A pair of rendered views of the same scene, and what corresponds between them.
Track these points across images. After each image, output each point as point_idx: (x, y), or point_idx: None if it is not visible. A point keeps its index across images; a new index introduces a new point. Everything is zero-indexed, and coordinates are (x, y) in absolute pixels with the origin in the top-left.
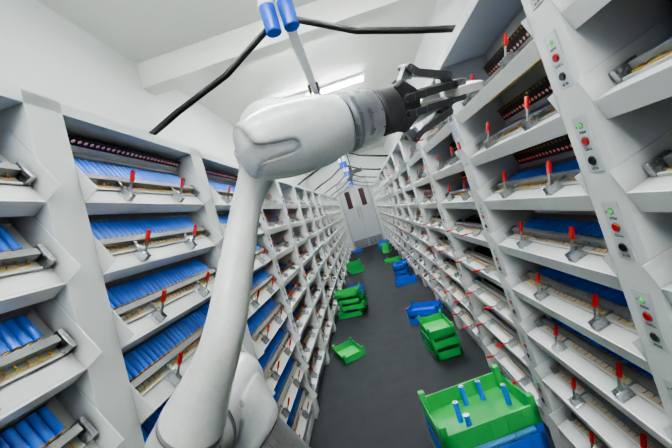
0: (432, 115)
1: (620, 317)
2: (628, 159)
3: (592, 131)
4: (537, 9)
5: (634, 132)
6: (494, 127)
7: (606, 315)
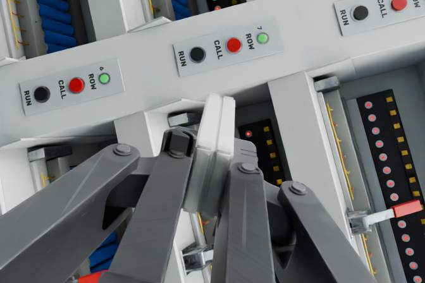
0: (88, 216)
1: None
2: (49, 139)
3: (93, 101)
4: (332, 14)
5: (94, 129)
6: None
7: None
